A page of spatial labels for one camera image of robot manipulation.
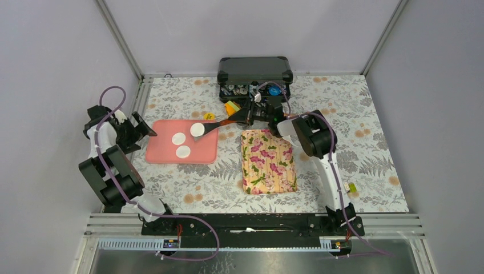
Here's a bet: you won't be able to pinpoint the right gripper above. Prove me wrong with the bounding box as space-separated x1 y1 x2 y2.
229 99 273 126

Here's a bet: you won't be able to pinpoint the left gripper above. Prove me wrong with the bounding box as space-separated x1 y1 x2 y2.
115 111 156 154

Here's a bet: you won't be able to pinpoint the floral yellow tray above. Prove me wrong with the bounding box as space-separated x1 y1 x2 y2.
240 130 298 195

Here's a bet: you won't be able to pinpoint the white dough ball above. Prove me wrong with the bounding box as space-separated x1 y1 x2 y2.
190 123 205 138

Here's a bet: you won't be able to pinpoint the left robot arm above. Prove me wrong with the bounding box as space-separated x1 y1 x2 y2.
78 105 177 235

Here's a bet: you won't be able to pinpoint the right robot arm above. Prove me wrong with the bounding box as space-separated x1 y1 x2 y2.
228 96 357 235

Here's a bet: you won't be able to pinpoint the white dough wrapper upper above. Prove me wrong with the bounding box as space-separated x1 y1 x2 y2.
171 132 186 146

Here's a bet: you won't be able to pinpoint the white dough wrapper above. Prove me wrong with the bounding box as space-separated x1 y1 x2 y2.
171 132 186 146
175 146 191 159

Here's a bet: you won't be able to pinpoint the white dough wrapper lower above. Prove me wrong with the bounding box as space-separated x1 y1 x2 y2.
175 146 191 159

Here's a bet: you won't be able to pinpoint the orange green sticky notes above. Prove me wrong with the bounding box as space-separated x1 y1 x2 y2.
224 101 241 116

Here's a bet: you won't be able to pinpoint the pink plastic tray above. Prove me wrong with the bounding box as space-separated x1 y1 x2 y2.
145 119 219 164

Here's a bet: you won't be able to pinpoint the yellow big blind button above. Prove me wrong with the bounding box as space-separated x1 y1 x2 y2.
203 112 215 120

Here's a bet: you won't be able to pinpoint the black poker chip case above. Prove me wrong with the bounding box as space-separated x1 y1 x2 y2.
216 56 294 106

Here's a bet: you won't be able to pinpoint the blue small blind button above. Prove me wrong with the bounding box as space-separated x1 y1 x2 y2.
268 85 281 96

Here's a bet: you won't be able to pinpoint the white green eraser block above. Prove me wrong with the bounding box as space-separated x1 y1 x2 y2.
344 183 358 194

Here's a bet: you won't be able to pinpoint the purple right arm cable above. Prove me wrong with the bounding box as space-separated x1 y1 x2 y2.
257 81 394 258

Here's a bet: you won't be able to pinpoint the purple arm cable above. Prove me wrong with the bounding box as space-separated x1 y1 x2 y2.
257 81 394 258
94 86 221 263

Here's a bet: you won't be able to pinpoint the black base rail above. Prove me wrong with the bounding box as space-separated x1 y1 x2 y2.
141 213 365 248

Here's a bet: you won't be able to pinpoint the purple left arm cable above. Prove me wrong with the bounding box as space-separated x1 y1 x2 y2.
94 86 221 263

